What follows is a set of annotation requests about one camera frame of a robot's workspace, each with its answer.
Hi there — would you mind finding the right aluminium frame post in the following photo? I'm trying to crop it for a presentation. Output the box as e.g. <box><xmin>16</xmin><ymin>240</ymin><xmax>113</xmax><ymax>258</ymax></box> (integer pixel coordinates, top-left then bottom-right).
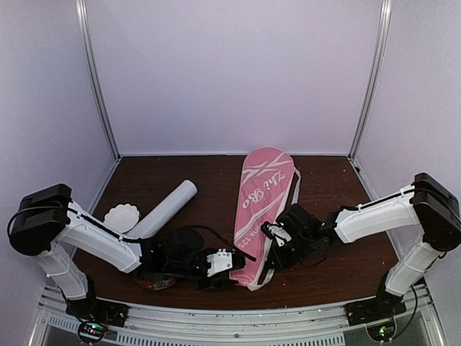
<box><xmin>349</xmin><ymin>0</ymin><xmax>393</xmax><ymax>161</ymax></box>

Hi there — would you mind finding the red floral plate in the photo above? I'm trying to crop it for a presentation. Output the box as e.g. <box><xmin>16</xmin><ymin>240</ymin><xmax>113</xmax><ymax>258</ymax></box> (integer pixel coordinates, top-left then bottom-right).
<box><xmin>135</xmin><ymin>275</ymin><xmax>177</xmax><ymax>291</ymax></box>

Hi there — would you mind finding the pink racket bag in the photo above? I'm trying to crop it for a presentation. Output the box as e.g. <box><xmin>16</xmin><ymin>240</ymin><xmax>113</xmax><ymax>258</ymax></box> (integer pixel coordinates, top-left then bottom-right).
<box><xmin>229</xmin><ymin>147</ymin><xmax>301</xmax><ymax>291</ymax></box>

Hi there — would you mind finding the white shuttlecock tube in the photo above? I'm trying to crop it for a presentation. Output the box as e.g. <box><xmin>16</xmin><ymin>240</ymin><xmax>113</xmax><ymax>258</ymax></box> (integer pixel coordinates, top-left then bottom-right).
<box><xmin>125</xmin><ymin>179</ymin><xmax>197</xmax><ymax>239</ymax></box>

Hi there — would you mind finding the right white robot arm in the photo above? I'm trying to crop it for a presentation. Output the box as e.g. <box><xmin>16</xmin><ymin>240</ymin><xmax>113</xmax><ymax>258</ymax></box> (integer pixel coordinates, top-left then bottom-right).
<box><xmin>261</xmin><ymin>173</ymin><xmax>460</xmax><ymax>319</ymax></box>

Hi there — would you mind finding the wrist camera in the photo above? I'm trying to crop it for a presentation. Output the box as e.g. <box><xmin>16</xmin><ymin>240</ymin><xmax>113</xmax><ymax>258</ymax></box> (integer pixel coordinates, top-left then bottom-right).
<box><xmin>206</xmin><ymin>249</ymin><xmax>246</xmax><ymax>278</ymax></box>
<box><xmin>261</xmin><ymin>221</ymin><xmax>292</xmax><ymax>247</ymax></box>

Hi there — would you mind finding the white scalloped bowl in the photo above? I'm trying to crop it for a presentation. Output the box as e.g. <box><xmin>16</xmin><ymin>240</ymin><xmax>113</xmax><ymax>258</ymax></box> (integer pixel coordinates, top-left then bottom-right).
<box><xmin>103</xmin><ymin>203</ymin><xmax>140</xmax><ymax>234</ymax></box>

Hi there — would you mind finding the front aluminium rail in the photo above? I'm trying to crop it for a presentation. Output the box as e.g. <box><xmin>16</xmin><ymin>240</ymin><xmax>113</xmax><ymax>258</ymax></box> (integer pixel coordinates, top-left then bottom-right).
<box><xmin>25</xmin><ymin>284</ymin><xmax>448</xmax><ymax>345</ymax></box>

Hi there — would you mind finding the left aluminium frame post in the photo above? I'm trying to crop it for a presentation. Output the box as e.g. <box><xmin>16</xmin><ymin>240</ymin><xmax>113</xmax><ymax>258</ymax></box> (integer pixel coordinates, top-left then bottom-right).
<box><xmin>75</xmin><ymin>0</ymin><xmax>122</xmax><ymax>161</ymax></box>

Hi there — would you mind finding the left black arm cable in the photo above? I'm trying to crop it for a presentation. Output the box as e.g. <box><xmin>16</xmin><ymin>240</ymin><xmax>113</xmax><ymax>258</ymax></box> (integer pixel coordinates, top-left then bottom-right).
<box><xmin>6</xmin><ymin>205</ymin><xmax>257</xmax><ymax>262</ymax></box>

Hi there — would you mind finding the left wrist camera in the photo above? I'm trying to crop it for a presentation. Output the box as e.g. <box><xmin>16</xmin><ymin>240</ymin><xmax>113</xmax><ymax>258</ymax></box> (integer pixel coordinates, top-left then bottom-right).
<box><xmin>206</xmin><ymin>249</ymin><xmax>246</xmax><ymax>278</ymax></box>

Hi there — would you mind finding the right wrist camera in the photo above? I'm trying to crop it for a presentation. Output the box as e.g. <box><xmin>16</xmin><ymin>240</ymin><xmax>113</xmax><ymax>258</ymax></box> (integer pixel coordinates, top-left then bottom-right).
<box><xmin>261</xmin><ymin>221</ymin><xmax>292</xmax><ymax>247</ymax></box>

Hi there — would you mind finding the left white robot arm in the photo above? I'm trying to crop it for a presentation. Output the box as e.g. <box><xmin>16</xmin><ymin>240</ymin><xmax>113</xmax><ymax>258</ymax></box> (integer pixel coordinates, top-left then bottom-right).
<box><xmin>6</xmin><ymin>180</ymin><xmax>243</xmax><ymax>320</ymax></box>

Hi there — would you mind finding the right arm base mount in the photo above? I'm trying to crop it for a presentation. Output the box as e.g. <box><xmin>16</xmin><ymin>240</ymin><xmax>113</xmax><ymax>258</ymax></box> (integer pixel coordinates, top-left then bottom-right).
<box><xmin>344</xmin><ymin>279</ymin><xmax>407</xmax><ymax>343</ymax></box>

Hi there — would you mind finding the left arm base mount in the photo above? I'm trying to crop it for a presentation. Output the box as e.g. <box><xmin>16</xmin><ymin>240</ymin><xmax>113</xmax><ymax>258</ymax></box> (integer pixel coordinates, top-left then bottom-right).
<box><xmin>61</xmin><ymin>276</ymin><xmax>129</xmax><ymax>345</ymax></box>

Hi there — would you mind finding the aluminium frame post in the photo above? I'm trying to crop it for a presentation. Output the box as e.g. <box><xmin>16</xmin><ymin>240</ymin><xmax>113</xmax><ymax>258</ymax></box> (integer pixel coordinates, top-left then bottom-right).
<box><xmin>349</xmin><ymin>0</ymin><xmax>393</xmax><ymax>161</ymax></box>
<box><xmin>75</xmin><ymin>0</ymin><xmax>122</xmax><ymax>161</ymax></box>

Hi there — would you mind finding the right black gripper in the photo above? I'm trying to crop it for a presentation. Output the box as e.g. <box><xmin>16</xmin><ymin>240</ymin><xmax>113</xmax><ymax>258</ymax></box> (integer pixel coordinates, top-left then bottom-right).
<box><xmin>267</xmin><ymin>232</ymin><xmax>315</xmax><ymax>272</ymax></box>

